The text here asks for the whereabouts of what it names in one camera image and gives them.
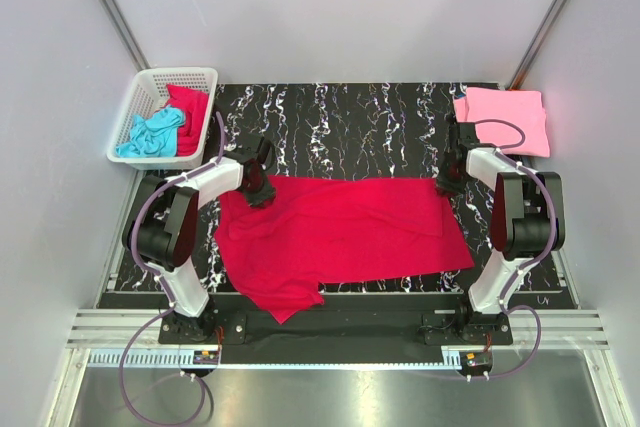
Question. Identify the folded pink t shirt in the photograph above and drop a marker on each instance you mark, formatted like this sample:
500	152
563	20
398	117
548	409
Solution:
514	121

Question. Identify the red t shirt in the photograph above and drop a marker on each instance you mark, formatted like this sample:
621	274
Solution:
322	231
193	104

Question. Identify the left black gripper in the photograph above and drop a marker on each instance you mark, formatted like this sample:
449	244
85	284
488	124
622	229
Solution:
266	194

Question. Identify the aluminium rail frame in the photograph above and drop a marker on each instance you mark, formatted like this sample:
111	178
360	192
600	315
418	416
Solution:
110	370

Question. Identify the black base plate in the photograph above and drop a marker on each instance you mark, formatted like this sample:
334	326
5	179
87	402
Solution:
379	328

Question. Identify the cyan t shirt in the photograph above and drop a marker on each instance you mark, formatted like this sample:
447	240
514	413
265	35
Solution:
153	137

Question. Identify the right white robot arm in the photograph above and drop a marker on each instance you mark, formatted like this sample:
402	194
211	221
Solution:
527	219

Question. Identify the white plastic basket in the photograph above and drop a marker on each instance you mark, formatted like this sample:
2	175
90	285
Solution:
149	93

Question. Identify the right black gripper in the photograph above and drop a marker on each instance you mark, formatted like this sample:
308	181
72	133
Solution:
444	185

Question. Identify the red t shirt in basket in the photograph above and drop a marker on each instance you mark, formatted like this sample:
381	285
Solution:
193	104

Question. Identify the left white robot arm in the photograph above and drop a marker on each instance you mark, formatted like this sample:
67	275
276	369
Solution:
160	230

